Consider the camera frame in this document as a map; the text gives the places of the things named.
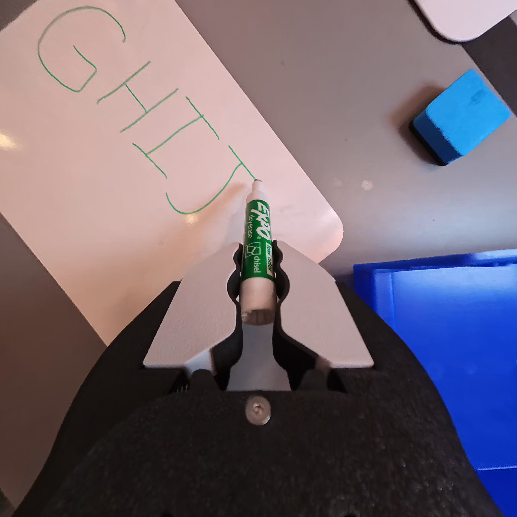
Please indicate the white whiteboard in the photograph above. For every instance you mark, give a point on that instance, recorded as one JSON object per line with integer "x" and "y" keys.
{"x": 80, "y": 181}

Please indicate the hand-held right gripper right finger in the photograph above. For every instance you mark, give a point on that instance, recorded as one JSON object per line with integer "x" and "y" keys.
{"x": 323, "y": 323}

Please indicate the black table mat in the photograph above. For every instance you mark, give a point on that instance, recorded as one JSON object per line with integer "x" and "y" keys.
{"x": 501, "y": 56}

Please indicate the blue plastic bin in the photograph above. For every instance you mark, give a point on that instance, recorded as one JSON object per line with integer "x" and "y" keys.
{"x": 464, "y": 343}

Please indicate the blue whiteboard eraser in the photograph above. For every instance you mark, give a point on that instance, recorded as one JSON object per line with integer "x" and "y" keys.
{"x": 460, "y": 117}

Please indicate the green whiteboard marker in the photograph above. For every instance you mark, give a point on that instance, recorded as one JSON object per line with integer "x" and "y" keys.
{"x": 257, "y": 242}

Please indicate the white document stand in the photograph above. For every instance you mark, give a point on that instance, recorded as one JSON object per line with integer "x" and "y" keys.
{"x": 464, "y": 16}

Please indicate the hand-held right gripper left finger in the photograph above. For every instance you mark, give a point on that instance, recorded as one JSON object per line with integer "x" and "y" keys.
{"x": 190, "y": 319}

